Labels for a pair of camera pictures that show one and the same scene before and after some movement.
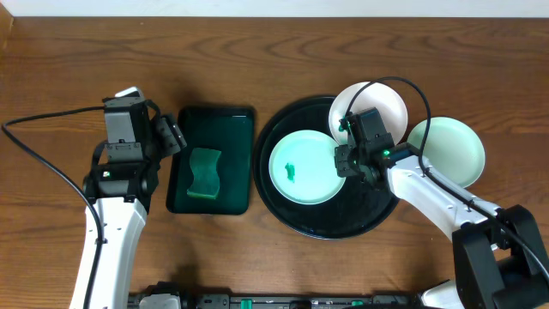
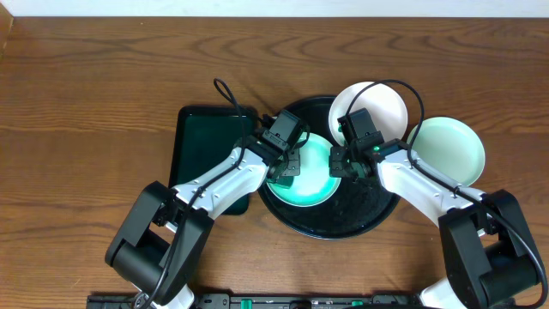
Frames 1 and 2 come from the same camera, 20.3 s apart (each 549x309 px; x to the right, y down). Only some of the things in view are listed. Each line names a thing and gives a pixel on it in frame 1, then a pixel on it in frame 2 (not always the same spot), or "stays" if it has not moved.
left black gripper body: x=170 y=135 → x=290 y=164
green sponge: x=205 y=182 → x=284 y=181
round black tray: x=355 y=210 stays
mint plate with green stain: x=451 y=147 stays
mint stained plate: x=303 y=170 stays
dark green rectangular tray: x=228 y=130 stays
